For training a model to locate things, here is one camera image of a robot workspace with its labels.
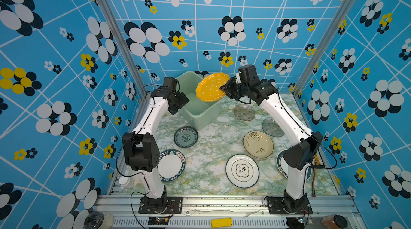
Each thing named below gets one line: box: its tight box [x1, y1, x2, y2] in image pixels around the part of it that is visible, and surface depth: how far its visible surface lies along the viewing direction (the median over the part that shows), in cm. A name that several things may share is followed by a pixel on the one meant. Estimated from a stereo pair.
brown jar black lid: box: [320, 214, 348, 229], surface depth 64 cm
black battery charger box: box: [310, 148, 326, 169], surface depth 86 cm
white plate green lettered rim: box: [157, 148, 186, 182], surface depth 88 cm
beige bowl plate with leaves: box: [242, 130, 274, 159], surface depth 95 cm
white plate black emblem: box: [225, 153, 261, 189], surface depth 86 cm
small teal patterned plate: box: [173, 125, 199, 149], surface depth 98 cm
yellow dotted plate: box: [195, 72, 231, 103], surface depth 84 cm
